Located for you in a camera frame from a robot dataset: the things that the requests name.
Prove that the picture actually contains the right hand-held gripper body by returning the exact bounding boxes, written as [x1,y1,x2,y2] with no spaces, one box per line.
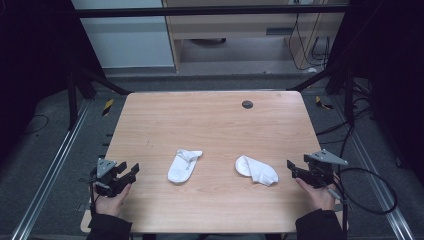
[301,149,349,189]

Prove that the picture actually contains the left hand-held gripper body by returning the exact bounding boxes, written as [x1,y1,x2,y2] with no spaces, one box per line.
[89,157,133,198]

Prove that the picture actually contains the white sock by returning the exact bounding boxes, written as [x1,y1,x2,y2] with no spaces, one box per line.
[167,148,203,185]
[234,154,280,187]

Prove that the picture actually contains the person's left hand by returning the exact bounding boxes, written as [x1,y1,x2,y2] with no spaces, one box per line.
[93,182,133,218]

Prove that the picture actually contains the person's right hand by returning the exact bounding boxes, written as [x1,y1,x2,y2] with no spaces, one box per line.
[295,176,338,212]

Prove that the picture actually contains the yellow black striped tape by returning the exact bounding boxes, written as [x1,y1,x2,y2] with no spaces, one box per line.
[315,95,334,111]
[101,98,115,117]

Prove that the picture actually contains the black metal stand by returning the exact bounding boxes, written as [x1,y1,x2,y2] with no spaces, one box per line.
[286,49,356,128]
[66,64,133,132]

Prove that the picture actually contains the white cabinet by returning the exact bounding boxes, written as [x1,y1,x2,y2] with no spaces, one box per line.
[70,0,176,70]

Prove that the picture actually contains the wooden desk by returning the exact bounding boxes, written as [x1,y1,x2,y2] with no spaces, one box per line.
[162,0,351,73]

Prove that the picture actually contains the black horizontal bar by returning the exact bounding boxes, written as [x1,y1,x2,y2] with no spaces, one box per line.
[74,4,349,19]

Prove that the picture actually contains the aluminium floor rail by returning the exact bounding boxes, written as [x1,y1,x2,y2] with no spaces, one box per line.
[333,96,416,240]
[9,99,92,240]

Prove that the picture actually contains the thin black floor cable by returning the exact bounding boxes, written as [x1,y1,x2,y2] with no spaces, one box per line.
[19,114,50,137]

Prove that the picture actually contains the black hanging cables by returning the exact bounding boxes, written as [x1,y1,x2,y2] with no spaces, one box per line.
[287,0,332,72]

